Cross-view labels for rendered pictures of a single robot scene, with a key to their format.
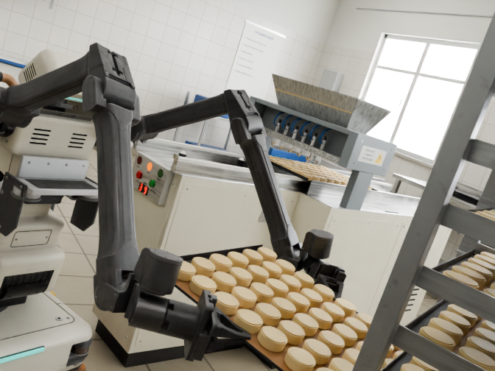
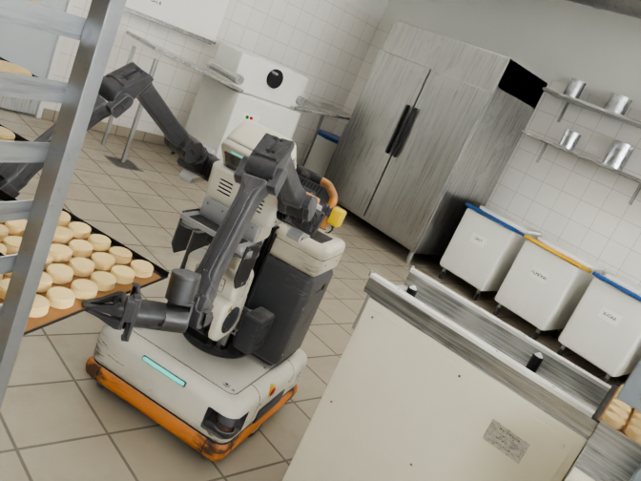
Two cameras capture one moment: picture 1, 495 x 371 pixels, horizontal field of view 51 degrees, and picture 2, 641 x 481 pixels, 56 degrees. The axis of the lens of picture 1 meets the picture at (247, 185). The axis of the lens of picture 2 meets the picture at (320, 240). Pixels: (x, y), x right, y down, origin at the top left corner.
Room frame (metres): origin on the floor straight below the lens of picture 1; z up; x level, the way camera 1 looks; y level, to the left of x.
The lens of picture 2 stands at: (1.21, -1.38, 1.41)
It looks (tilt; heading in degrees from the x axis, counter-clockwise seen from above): 15 degrees down; 75
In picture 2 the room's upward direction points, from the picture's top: 24 degrees clockwise
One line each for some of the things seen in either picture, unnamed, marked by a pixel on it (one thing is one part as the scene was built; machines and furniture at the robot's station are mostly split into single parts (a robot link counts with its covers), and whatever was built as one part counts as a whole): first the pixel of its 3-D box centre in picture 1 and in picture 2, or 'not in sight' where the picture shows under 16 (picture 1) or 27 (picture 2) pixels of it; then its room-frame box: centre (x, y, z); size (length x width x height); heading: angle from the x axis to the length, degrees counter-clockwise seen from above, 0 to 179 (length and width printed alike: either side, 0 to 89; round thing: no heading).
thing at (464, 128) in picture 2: not in sight; (422, 146); (3.41, 4.57, 1.02); 1.40 x 0.91 x 2.05; 125
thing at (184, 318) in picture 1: (183, 321); not in sight; (0.79, 0.03, 0.82); 0.07 x 0.07 x 0.10; 13
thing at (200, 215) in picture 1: (198, 252); (430, 455); (2.23, 0.12, 0.45); 0.70 x 0.34 x 0.90; 135
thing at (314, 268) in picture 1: (322, 279); (143, 313); (1.24, -0.25, 0.82); 0.07 x 0.07 x 0.10; 13
